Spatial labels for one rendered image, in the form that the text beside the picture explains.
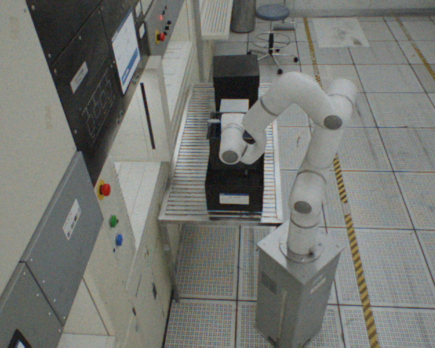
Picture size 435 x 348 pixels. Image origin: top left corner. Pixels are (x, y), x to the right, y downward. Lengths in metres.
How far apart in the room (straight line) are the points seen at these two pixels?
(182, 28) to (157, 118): 1.46
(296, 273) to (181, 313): 0.99
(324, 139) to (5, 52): 0.97
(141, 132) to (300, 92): 0.97
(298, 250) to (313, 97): 0.76
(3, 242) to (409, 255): 2.55
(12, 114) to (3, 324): 0.40
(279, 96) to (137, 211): 0.90
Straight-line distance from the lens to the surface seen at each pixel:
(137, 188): 2.03
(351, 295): 2.71
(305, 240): 1.78
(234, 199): 1.95
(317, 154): 1.46
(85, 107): 1.22
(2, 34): 0.91
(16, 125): 0.92
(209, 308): 2.59
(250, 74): 2.56
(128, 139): 2.11
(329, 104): 1.29
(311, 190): 1.53
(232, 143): 1.54
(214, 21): 3.79
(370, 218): 3.14
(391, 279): 2.85
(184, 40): 3.38
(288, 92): 1.35
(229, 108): 1.78
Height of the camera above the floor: 2.24
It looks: 42 degrees down
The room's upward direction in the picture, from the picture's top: 3 degrees counter-clockwise
